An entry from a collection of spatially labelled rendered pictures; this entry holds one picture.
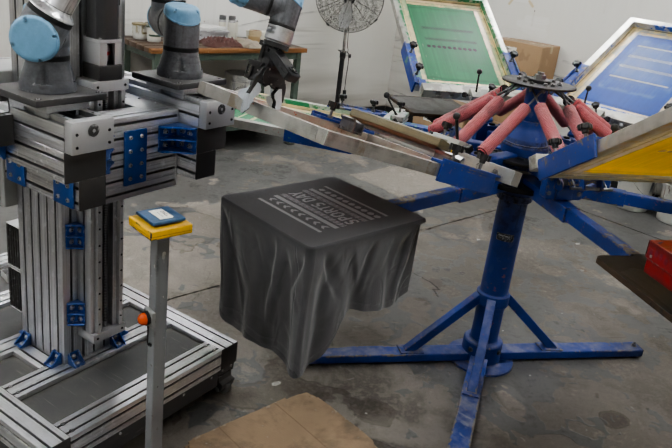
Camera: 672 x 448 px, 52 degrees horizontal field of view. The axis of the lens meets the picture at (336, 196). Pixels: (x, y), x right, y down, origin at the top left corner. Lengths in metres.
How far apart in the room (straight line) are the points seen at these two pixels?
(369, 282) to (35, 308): 1.23
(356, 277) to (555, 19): 4.93
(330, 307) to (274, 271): 0.20
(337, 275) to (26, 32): 1.03
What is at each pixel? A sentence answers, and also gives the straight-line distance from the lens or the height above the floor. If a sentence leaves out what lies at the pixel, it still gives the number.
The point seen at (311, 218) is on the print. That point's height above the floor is 0.95.
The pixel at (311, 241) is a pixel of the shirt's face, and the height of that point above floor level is 0.95.
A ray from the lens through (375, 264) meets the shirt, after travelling 2.10.
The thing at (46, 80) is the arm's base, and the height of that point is 1.29.
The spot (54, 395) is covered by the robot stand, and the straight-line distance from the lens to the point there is 2.57.
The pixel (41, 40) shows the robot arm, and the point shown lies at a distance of 1.87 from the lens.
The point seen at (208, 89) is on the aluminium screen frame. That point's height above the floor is 1.29.
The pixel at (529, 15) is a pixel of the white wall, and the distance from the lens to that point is 6.85.
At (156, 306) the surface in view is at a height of 0.69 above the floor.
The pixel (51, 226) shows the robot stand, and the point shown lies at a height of 0.74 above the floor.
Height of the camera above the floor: 1.71
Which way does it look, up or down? 20 degrees down
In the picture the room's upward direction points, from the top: 7 degrees clockwise
